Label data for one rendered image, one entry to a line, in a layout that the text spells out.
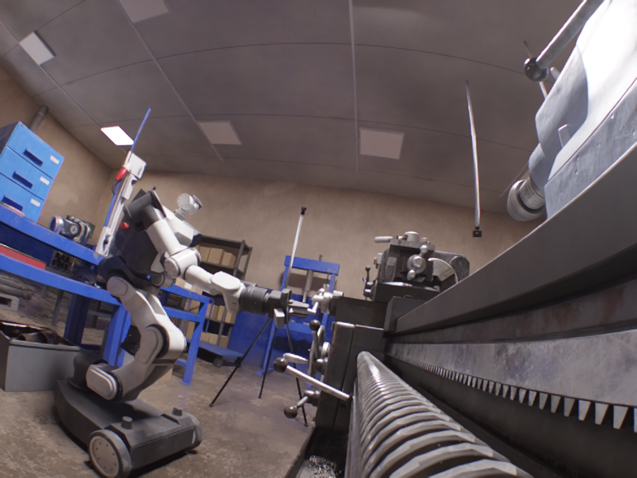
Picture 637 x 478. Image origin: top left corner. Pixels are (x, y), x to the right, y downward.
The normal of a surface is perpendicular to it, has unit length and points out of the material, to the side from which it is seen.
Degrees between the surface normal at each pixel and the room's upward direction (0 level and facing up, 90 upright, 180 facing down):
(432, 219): 90
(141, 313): 90
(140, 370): 114
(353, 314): 90
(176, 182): 90
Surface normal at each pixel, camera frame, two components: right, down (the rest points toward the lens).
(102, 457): -0.16, -0.33
